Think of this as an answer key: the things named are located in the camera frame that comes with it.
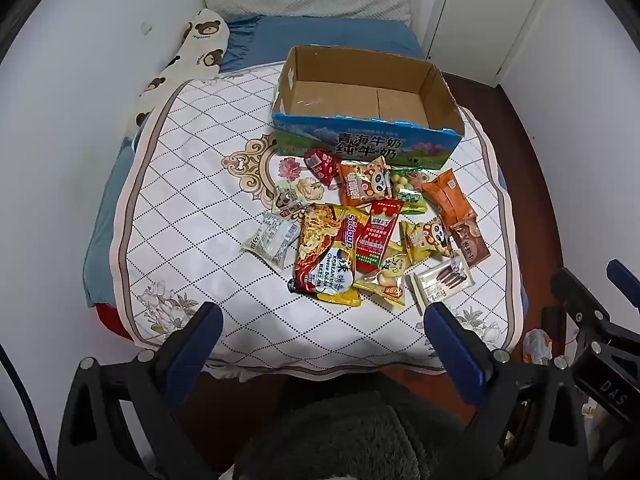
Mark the crumpled plastic bag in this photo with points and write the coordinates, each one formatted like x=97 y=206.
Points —
x=537 y=345

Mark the white diamond-pattern quilt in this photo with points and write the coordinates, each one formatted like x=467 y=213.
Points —
x=200 y=185

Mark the orange panda snack packet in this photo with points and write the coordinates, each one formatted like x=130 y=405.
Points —
x=360 y=185

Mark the white door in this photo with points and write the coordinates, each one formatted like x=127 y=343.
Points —
x=480 y=20

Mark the red cloth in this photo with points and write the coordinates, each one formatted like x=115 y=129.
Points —
x=112 y=320

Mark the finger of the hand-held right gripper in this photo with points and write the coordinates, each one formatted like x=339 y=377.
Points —
x=577 y=300
x=625 y=276

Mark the brown pastry packet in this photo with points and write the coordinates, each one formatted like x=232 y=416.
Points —
x=470 y=242

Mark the yellow panda snack packet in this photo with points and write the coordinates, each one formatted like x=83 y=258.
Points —
x=427 y=240

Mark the white clear snack packet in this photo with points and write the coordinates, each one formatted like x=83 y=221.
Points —
x=270 y=240

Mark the white chocolate wafer packet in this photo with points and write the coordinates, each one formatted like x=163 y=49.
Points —
x=442 y=282

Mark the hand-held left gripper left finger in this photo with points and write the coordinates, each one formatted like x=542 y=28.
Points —
x=190 y=355

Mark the small dark panda packet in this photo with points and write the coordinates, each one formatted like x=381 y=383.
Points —
x=287 y=200

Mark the small red snack packet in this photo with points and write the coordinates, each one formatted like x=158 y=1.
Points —
x=320 y=164

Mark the red sausage packet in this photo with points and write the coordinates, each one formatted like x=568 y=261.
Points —
x=380 y=235

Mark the green candy ball bag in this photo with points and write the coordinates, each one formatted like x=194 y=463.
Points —
x=410 y=192

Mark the dark fuzzy clothing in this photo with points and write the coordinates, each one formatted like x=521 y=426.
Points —
x=350 y=435

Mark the yellow chips packet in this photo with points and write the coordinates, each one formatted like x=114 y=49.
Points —
x=385 y=280

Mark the large instant noodle packet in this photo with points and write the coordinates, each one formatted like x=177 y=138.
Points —
x=325 y=255

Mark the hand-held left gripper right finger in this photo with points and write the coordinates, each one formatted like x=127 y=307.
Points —
x=450 y=350

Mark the printed cardboard box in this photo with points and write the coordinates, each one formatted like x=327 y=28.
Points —
x=350 y=100

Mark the bear-print pillow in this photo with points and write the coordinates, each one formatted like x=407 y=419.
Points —
x=200 y=55

